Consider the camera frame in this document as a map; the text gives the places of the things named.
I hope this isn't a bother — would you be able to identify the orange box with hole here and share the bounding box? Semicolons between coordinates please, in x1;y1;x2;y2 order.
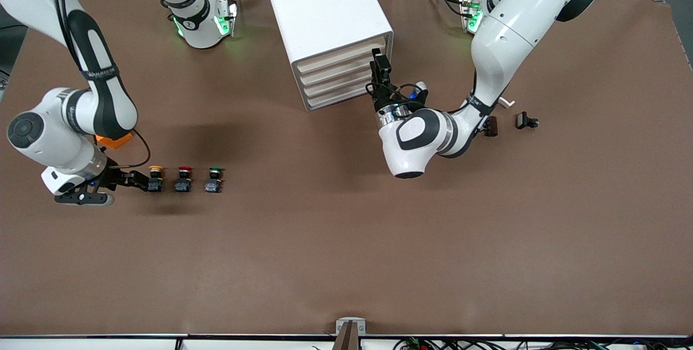
95;131;134;150

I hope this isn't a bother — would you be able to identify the brown table mat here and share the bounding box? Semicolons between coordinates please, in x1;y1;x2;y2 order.
0;0;693;337

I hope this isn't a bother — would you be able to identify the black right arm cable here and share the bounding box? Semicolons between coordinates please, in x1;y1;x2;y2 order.
51;0;152;170

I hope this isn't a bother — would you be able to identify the white plastic bin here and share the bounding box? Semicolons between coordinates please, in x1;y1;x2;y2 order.
297;36;387;73

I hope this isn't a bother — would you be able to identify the yellow push button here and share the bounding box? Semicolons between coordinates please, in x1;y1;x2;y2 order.
146;165;165;193

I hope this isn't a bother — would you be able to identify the tangled cable bundle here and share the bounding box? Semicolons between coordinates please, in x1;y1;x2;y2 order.
395;338;693;350

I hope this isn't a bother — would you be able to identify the grey metal edge bracket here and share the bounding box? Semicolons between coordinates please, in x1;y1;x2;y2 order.
336;317;367;350

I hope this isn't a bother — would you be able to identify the green push button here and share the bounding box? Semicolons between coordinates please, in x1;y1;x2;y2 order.
205;166;226;194

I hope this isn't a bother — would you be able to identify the white table edge rail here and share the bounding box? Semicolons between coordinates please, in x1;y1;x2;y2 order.
0;334;693;350

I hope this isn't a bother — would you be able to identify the red push button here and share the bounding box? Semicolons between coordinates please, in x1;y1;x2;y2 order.
174;166;193;193

